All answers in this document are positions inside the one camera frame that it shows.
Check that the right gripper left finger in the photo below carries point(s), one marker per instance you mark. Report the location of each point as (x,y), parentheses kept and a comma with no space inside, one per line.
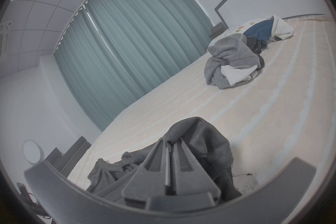
(148,175)

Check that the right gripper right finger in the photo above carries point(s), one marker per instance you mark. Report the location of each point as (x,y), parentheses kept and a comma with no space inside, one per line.
(193,178)

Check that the black T-shirt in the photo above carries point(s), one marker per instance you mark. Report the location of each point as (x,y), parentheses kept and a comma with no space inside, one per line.
(204,139)

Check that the bed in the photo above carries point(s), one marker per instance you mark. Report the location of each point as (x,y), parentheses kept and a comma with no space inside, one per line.
(183,102)

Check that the pile of clothes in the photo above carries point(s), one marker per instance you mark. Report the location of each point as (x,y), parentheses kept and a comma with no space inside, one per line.
(231,60)

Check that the blue-green curtain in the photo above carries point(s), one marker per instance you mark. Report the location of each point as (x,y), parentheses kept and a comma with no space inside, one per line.
(147,20)
(91,73)

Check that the grey bedside table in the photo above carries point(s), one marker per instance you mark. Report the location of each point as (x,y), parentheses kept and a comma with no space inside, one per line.
(216,31)

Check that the white printed pillow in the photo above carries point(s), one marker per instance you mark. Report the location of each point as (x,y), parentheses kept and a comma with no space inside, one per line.
(236,28)

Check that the ceiling air conditioner vent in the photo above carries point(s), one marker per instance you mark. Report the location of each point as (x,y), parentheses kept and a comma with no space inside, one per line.
(4,39)

